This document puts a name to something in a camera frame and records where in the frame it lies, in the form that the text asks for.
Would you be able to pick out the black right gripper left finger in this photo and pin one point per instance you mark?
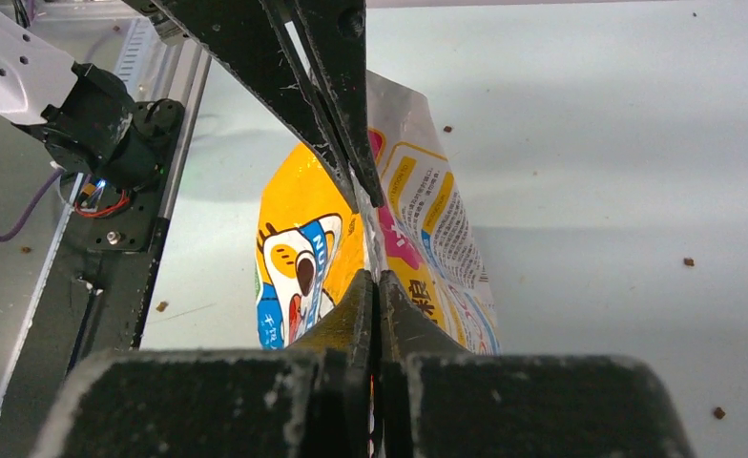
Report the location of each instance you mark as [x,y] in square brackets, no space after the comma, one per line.
[310,399]

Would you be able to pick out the pet food bag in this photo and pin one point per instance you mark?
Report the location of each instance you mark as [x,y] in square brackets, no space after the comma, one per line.
[310,243]

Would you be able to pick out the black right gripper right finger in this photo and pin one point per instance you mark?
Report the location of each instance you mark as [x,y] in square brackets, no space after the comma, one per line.
[437,399]

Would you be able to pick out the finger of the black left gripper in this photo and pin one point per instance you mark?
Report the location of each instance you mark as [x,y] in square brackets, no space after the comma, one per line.
[333,36]
[249,39]

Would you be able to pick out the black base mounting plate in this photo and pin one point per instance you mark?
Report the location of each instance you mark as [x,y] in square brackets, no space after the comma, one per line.
[101,276]

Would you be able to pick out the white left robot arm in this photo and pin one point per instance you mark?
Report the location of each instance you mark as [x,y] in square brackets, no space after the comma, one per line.
[304,61]

